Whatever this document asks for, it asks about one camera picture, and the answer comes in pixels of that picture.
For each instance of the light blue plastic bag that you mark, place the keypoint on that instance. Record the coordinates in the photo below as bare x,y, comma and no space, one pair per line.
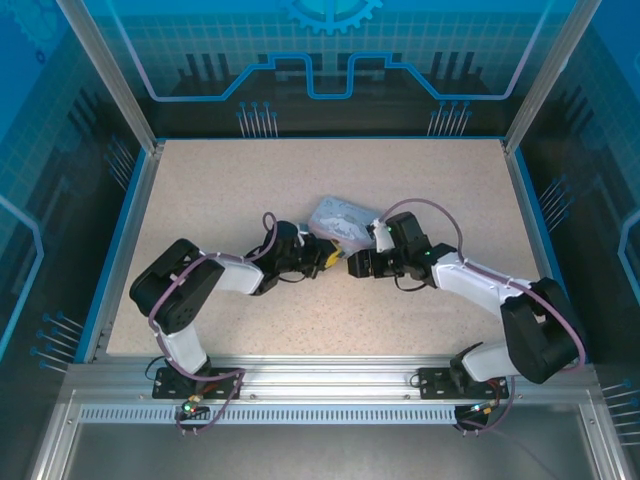
345,220

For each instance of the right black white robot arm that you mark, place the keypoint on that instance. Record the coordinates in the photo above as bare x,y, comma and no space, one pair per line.
540,330

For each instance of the small connector circuit board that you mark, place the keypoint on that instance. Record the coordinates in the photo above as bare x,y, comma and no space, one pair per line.
479,410
190,408

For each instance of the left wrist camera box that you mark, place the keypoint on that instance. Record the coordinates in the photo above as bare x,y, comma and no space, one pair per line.
304,232

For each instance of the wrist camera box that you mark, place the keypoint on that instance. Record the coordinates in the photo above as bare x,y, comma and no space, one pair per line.
382,235
304,232

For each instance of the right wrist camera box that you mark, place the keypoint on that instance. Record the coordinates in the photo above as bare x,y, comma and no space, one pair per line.
382,235

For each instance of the aluminium mounting rail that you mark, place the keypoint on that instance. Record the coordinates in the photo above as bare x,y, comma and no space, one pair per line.
330,375

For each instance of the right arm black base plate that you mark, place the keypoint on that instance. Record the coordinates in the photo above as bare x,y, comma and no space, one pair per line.
435,384

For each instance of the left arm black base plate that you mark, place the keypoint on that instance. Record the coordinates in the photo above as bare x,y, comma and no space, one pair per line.
170,386

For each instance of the aluminium frame post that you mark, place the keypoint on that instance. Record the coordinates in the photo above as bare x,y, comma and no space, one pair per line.
120,85
545,85

